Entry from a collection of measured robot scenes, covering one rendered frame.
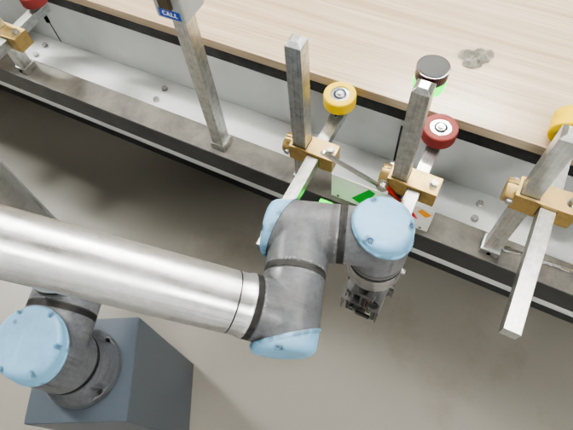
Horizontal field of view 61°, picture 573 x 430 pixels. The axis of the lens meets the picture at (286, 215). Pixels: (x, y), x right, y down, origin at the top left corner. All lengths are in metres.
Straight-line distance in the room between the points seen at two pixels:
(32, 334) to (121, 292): 0.52
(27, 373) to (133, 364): 0.29
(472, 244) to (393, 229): 0.60
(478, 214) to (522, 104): 0.32
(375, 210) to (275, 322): 0.21
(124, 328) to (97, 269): 0.74
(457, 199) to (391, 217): 0.73
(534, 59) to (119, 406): 1.31
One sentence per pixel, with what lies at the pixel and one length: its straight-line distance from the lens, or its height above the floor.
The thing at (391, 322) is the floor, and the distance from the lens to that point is 1.89.
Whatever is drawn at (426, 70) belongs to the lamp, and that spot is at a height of 1.15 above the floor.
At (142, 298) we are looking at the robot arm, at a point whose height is 1.25.
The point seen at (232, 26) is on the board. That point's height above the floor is 0.90.
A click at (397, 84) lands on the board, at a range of 1.25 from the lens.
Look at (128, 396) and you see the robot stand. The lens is 1.30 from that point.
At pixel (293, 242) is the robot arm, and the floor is 1.18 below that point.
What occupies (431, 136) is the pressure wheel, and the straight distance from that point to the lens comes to 1.15.
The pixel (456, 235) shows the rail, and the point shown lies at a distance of 1.27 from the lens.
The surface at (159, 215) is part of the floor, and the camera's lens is 2.16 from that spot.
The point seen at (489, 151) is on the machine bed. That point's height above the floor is 0.79.
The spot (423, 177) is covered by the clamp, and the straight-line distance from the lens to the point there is 1.13.
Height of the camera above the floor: 1.80
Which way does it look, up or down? 61 degrees down
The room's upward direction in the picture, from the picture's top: 8 degrees counter-clockwise
